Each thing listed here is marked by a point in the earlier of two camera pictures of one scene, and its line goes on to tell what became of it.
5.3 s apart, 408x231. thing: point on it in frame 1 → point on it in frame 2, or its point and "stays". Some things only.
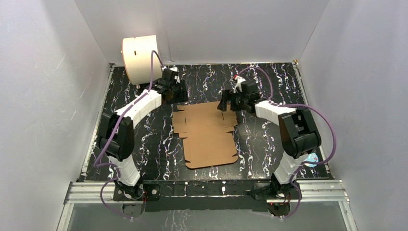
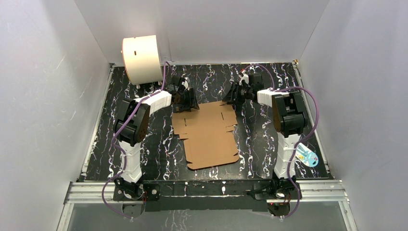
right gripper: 227,95 → 230,97
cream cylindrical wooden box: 136,53 stays
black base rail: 207,196 stays
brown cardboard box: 205,128 stays
